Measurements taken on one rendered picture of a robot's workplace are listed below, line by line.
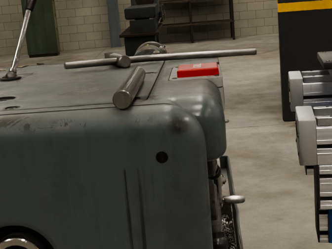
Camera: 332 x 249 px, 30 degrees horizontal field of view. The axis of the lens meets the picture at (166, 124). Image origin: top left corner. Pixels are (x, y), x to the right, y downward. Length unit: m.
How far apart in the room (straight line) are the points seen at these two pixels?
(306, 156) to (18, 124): 0.65
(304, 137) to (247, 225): 2.47
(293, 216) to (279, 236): 0.31
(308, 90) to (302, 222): 2.06
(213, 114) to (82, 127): 0.16
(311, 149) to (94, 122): 0.61
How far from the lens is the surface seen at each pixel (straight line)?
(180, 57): 1.09
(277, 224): 3.66
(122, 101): 0.70
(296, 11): 5.97
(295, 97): 1.69
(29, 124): 0.72
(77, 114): 0.71
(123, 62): 1.06
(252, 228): 3.60
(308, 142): 1.21
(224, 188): 2.61
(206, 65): 0.91
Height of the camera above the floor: 1.39
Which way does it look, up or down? 13 degrees down
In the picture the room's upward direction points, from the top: 5 degrees counter-clockwise
